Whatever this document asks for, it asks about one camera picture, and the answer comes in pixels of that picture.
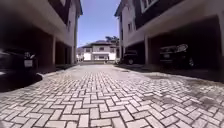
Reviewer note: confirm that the tree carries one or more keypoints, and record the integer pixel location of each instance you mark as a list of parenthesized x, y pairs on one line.
[(112, 39)]

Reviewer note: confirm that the dark building with carports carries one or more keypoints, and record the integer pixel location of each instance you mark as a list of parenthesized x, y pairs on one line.
[(36, 20)]

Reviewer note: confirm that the dark car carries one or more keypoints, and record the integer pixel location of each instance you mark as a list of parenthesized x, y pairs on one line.
[(176, 56), (16, 66), (130, 57)]

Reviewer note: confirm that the grey brick paved lane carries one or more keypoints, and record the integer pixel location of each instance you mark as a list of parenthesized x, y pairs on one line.
[(110, 96)]

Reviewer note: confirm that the pale house with dark roof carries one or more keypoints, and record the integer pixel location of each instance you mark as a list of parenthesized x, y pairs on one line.
[(99, 51)]

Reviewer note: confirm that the dark building with white balcony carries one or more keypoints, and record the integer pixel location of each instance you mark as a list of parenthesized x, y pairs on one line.
[(173, 16)]

